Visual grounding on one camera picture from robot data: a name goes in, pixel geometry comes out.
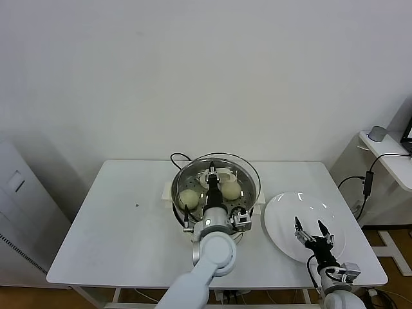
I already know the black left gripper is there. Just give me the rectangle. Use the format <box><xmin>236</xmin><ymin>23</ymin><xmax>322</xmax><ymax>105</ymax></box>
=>
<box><xmin>204</xmin><ymin>162</ymin><xmax>226</xmax><ymax>212</ymax></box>

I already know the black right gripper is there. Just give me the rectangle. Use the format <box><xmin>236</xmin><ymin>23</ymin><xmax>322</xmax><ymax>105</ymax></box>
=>
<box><xmin>293</xmin><ymin>216</ymin><xmax>339</xmax><ymax>267</ymax></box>

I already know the glass lid with cream handle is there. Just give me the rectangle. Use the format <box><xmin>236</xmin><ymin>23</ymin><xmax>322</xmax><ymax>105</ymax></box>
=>
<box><xmin>175</xmin><ymin>153</ymin><xmax>261</xmax><ymax>223</ymax></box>

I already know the white steamed baozi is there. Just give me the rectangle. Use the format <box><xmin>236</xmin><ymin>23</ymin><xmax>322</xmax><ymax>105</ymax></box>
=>
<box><xmin>178</xmin><ymin>189</ymin><xmax>199</xmax><ymax>210</ymax></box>
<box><xmin>221</xmin><ymin>182</ymin><xmax>241</xmax><ymax>200</ymax></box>

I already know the stainless steel steamer basket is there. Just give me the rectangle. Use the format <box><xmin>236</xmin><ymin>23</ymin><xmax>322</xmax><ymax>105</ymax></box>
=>
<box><xmin>170</xmin><ymin>159</ymin><xmax>258</xmax><ymax>227</ymax></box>

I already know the white round plate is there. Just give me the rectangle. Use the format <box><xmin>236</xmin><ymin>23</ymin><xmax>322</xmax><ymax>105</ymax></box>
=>
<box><xmin>263</xmin><ymin>192</ymin><xmax>347</xmax><ymax>265</ymax></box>

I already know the cream electric cooker base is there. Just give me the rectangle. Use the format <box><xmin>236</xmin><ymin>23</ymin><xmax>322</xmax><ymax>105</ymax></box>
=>
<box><xmin>160</xmin><ymin>182</ymin><xmax>267</xmax><ymax>241</ymax></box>

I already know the white power strip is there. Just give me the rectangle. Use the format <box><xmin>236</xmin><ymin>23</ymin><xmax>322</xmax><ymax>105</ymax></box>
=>
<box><xmin>214</xmin><ymin>289</ymin><xmax>250</xmax><ymax>304</ymax></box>

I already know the grey cylindrical speaker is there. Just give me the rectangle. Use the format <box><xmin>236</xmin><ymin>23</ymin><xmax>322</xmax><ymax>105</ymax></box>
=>
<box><xmin>368</xmin><ymin>126</ymin><xmax>387</xmax><ymax>142</ymax></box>

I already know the black laptop screen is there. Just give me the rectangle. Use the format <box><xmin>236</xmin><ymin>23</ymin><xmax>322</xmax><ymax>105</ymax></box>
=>
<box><xmin>400</xmin><ymin>112</ymin><xmax>412</xmax><ymax>144</ymax></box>

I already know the white metal cabinet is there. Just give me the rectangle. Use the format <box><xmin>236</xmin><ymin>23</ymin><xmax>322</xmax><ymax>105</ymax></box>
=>
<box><xmin>0</xmin><ymin>136</ymin><xmax>72</xmax><ymax>289</ymax></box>

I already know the black cooker power cord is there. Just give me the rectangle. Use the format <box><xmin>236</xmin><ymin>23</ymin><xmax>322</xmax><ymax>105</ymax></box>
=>
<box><xmin>169</xmin><ymin>153</ymin><xmax>194</xmax><ymax>171</ymax></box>

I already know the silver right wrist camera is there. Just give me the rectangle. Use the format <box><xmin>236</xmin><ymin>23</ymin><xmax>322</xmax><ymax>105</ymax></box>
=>
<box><xmin>336</xmin><ymin>262</ymin><xmax>362</xmax><ymax>284</ymax></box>

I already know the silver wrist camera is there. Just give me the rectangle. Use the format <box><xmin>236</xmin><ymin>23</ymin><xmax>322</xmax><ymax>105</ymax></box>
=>
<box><xmin>230</xmin><ymin>207</ymin><xmax>252</xmax><ymax>232</ymax></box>
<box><xmin>336</xmin><ymin>262</ymin><xmax>362</xmax><ymax>284</ymax></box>

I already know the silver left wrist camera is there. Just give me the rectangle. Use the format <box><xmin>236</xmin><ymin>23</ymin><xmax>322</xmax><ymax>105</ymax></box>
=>
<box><xmin>230</xmin><ymin>207</ymin><xmax>252</xmax><ymax>232</ymax></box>

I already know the white table frame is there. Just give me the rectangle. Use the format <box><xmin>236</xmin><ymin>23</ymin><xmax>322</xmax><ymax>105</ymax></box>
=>
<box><xmin>67</xmin><ymin>285</ymin><xmax>326</xmax><ymax>309</ymax></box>

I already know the black cable with adapter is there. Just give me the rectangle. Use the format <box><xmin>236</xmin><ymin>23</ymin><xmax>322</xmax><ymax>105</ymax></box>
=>
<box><xmin>337</xmin><ymin>153</ymin><xmax>412</xmax><ymax>223</ymax></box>

